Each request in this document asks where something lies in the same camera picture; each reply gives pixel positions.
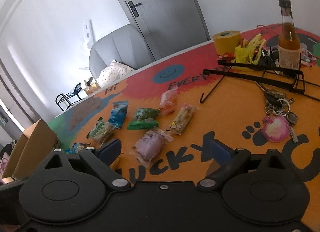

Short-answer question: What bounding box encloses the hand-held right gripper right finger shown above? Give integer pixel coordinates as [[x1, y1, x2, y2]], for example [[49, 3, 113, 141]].
[[197, 140, 292, 191]]

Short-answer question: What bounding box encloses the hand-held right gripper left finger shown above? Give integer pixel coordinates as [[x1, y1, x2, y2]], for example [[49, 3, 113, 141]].
[[44, 138, 132, 191]]

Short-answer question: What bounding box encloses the green and white snack packet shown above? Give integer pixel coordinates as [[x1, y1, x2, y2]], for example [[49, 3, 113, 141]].
[[87, 117, 117, 145]]

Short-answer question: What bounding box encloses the small blue snack packet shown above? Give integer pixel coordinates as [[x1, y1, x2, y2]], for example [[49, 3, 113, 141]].
[[65, 142, 92, 154]]

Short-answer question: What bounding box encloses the purple snack packet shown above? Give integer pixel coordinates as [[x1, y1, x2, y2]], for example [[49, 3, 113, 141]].
[[132, 127, 174, 168]]

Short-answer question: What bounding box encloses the bright green snack packet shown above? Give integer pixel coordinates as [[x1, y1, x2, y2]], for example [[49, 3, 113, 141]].
[[127, 118, 159, 131]]

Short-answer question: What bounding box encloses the beige stick snack packet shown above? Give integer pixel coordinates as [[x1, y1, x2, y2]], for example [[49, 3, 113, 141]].
[[168, 105, 198, 136]]

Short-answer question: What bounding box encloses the dark green snack packet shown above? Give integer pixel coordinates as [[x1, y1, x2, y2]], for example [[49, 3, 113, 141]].
[[132, 108, 160, 123]]

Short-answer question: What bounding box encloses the large cardboard box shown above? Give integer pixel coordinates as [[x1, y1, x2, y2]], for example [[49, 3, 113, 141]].
[[1, 119, 59, 185]]

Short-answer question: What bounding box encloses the colourful printed table mat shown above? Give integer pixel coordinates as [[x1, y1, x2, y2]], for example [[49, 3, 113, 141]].
[[47, 24, 320, 222]]

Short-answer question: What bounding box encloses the small cluttered cardboard box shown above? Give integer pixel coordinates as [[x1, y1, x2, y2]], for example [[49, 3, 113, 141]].
[[84, 77, 100, 95]]

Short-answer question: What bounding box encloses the black shoe rack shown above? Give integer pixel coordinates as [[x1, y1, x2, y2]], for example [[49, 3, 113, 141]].
[[55, 82, 83, 111]]

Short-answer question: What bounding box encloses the bunch of keys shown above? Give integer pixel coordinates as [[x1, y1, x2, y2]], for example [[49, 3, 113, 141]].
[[256, 82, 299, 143]]

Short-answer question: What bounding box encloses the white polka dot pillow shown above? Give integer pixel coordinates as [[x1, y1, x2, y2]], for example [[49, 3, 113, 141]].
[[96, 60, 135, 89]]

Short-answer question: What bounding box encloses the white door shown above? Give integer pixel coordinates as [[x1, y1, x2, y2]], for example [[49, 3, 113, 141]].
[[0, 97, 35, 148]]

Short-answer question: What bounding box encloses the yellow plastic bag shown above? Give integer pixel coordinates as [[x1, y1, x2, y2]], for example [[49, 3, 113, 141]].
[[234, 34, 267, 64]]

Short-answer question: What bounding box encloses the grey armchair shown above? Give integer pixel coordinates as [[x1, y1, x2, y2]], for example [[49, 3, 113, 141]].
[[89, 24, 144, 80]]

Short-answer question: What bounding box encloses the yellow tape roll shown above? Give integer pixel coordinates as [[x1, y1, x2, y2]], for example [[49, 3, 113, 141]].
[[212, 30, 242, 55]]

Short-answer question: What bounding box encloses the white board with holes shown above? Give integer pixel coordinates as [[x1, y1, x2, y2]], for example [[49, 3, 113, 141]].
[[81, 19, 97, 51]]

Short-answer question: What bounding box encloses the glass bottle with orange drink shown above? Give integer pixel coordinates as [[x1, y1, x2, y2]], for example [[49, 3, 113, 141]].
[[278, 0, 301, 70]]

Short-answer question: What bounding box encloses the grey door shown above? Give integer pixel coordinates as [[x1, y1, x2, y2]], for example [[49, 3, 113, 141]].
[[104, 0, 210, 61]]

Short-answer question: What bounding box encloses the pink keychain charm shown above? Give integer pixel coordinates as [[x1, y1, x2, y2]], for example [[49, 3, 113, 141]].
[[261, 116, 290, 144]]

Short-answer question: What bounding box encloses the black wire rack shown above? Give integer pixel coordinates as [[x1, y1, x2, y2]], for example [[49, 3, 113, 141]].
[[200, 58, 320, 104]]

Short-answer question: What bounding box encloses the black door handle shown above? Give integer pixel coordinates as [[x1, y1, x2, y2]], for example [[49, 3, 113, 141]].
[[127, 1, 142, 18]]

